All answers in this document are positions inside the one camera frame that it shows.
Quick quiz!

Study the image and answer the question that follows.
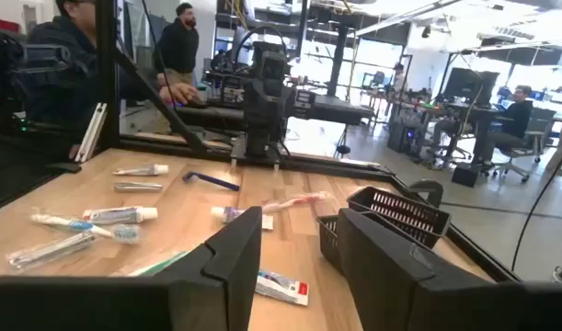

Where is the silver wrapped razor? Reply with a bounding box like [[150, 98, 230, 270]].
[[113, 181, 164, 193]]

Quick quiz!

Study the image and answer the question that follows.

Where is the blue white toothbrush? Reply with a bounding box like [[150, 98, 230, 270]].
[[29, 207, 142, 245]]

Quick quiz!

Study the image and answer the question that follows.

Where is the black desk monitor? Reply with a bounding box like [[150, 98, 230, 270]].
[[442, 67, 501, 108]]

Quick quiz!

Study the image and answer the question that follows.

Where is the purple print toothpaste tube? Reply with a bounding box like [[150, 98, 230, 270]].
[[210, 206, 275, 231]]

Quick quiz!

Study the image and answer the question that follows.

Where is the black upright frame post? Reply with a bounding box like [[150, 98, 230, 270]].
[[95, 0, 121, 151]]

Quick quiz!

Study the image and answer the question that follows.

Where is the black office desk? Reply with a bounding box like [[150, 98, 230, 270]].
[[390, 100, 507, 162]]

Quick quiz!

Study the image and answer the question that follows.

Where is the thin black cable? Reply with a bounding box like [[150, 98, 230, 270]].
[[510, 137, 562, 273]]

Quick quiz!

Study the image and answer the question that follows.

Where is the toothpaste tube red end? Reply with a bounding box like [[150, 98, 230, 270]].
[[255, 269, 310, 307]]

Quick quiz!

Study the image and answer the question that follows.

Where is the blue disposable razor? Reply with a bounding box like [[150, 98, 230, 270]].
[[182, 171, 241, 192]]

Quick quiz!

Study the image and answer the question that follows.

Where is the black support column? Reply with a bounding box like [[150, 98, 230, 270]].
[[326, 22, 350, 97]]

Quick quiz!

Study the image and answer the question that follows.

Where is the green white toothbrush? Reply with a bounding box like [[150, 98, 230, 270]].
[[126, 250, 192, 278]]

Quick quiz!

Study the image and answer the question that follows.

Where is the person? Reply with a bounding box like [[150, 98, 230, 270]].
[[390, 63, 407, 93], [149, 2, 201, 135], [430, 85, 534, 169], [25, 0, 201, 160]]

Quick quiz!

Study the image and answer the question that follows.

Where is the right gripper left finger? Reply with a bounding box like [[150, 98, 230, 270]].
[[160, 206, 263, 331]]

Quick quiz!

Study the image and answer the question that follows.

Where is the black box on floor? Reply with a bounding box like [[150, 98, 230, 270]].
[[451, 165, 479, 188]]

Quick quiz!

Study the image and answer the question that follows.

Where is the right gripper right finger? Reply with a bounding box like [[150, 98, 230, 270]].
[[338, 207, 507, 331]]

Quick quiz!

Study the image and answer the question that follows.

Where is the black slotted plastic basket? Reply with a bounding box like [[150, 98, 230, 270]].
[[315, 213, 350, 276], [346, 185, 453, 250]]

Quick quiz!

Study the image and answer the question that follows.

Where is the white aluminium profile bar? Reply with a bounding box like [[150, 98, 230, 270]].
[[74, 102, 109, 164]]

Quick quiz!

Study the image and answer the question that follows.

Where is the black diagonal frame brace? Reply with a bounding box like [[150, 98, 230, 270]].
[[114, 45, 208, 153]]

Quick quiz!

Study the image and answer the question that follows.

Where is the grey office chair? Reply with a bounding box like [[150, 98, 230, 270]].
[[485, 108, 557, 184]]

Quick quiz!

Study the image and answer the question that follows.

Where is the toothpaste tube blue print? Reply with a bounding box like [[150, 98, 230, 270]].
[[81, 206, 159, 225]]

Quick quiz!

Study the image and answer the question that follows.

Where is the red white toothbrush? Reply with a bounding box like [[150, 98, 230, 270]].
[[260, 190, 333, 215]]

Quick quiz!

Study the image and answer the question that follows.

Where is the clear razor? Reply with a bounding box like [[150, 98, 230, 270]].
[[6, 231, 97, 271]]

